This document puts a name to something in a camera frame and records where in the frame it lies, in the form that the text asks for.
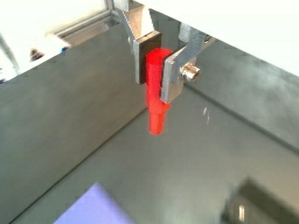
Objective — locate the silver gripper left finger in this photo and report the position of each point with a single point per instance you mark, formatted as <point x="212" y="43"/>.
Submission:
<point x="143" y="37"/>

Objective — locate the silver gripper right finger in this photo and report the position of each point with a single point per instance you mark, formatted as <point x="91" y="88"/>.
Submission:
<point x="179" y="64"/>

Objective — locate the red peg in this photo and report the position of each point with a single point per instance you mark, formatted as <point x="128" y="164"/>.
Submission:
<point x="153" y="76"/>

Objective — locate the purple block board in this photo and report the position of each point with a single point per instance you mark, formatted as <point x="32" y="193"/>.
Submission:
<point x="95" y="208"/>

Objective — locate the black metal bracket holder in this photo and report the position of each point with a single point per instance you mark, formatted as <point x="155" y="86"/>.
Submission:
<point x="252" y="205"/>

